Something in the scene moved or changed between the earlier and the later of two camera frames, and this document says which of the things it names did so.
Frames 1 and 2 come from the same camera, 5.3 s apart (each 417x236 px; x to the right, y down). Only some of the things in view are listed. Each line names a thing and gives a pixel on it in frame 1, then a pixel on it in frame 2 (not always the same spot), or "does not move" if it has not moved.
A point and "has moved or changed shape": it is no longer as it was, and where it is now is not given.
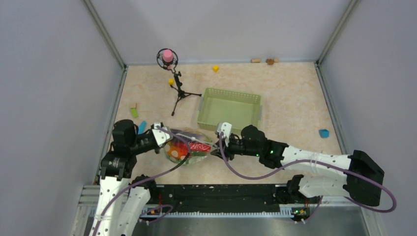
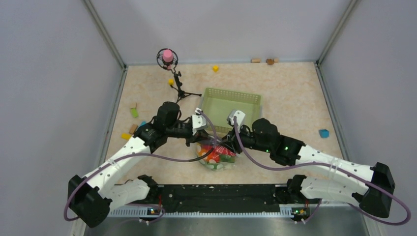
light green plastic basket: (239, 109) does not move
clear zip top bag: (200, 145) has moved or changed shape
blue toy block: (324, 133) does not move
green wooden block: (134, 112) does not move
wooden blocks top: (270, 61) does not move
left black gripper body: (143, 142) to (180, 129)
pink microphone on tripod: (167, 59) does not move
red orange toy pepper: (176, 150) to (208, 153)
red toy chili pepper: (196, 146) has moved or changed shape
